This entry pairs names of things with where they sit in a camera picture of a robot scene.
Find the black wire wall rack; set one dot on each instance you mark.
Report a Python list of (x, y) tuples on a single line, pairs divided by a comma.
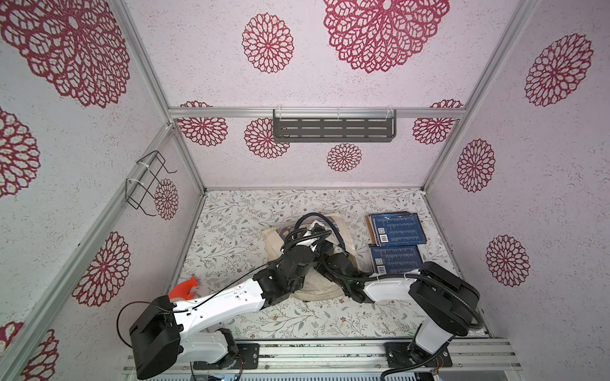
[(153, 192)]

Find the red plastic object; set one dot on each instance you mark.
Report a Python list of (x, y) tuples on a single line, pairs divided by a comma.
[(184, 290)]

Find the grey slotted wall shelf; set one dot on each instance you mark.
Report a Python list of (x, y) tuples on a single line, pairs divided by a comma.
[(333, 129)]

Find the blue book lifted from bag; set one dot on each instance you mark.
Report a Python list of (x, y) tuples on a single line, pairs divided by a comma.
[(395, 260)]

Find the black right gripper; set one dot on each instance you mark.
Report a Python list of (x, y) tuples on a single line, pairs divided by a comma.
[(326, 259)]

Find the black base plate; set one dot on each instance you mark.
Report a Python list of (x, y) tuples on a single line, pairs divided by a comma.
[(404, 354), (238, 356)]

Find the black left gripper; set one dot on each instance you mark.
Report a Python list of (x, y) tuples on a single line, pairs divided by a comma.
[(307, 240)]

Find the cream canvas tote bag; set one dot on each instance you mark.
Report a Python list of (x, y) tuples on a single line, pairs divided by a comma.
[(316, 287)]

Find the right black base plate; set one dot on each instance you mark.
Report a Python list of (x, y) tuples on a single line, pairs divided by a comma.
[(404, 354)]

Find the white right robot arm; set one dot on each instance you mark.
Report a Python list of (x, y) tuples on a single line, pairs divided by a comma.
[(449, 302)]

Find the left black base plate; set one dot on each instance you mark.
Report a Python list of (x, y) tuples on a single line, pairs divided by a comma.
[(238, 356)]

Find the aluminium front rail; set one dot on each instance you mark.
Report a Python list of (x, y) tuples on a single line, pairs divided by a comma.
[(372, 356)]

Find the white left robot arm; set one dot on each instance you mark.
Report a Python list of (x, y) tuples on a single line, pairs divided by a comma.
[(165, 331)]

